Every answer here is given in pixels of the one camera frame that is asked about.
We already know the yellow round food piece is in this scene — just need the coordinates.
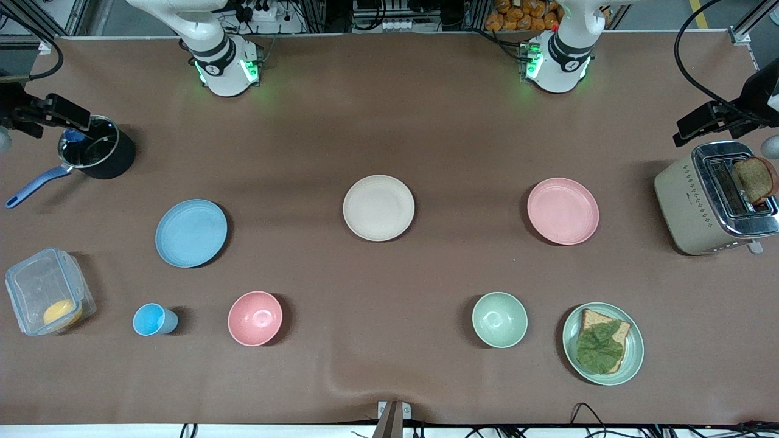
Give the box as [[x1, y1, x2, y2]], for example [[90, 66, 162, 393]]
[[43, 299, 83, 330]]

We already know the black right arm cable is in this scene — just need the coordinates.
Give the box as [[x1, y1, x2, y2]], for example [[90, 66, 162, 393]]
[[27, 36, 65, 81]]

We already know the bag of orange fruit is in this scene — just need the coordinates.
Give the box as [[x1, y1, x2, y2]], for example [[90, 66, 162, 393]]
[[485, 0, 564, 32]]

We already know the beige plate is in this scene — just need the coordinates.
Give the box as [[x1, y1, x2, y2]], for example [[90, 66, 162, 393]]
[[343, 175, 416, 242]]

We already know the green bowl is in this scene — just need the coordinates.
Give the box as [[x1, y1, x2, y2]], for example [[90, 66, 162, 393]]
[[472, 292, 528, 349]]

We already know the brown toast slice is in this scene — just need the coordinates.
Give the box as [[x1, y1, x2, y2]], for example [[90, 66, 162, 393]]
[[732, 156, 779, 206]]

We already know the green plate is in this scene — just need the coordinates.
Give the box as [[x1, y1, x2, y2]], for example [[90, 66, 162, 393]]
[[562, 302, 645, 386]]

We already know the pink plate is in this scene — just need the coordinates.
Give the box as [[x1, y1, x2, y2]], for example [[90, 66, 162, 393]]
[[527, 178, 600, 246]]

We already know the white power strip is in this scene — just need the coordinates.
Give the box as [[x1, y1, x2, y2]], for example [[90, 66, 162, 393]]
[[234, 0, 305, 34]]

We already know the blue cup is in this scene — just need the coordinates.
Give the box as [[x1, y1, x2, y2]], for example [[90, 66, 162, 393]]
[[133, 303, 179, 336]]

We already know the pink bowl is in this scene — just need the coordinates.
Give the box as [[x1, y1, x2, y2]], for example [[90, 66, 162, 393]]
[[228, 291, 284, 347]]

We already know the brown table cover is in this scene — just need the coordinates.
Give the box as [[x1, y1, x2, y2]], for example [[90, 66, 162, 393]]
[[0, 30, 779, 426]]

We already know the grey metal bracket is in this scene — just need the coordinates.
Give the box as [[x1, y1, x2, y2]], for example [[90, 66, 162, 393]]
[[377, 400, 411, 438]]

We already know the aluminium frame profile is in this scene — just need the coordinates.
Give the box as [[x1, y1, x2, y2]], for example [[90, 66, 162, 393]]
[[61, 0, 116, 37], [727, 0, 779, 46]]

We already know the beige and chrome toaster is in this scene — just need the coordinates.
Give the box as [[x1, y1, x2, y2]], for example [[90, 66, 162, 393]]
[[654, 141, 779, 256]]

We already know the bread slice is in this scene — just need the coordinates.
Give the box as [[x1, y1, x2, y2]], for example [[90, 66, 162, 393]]
[[578, 308, 632, 374]]

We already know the clear plastic container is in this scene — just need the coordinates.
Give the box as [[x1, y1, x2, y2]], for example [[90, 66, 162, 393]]
[[5, 247, 97, 336]]

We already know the green lettuce leaf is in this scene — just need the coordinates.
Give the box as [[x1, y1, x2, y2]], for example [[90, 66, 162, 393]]
[[576, 321, 626, 374]]

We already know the blue plate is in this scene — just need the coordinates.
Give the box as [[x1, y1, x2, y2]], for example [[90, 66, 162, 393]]
[[155, 199, 228, 269]]

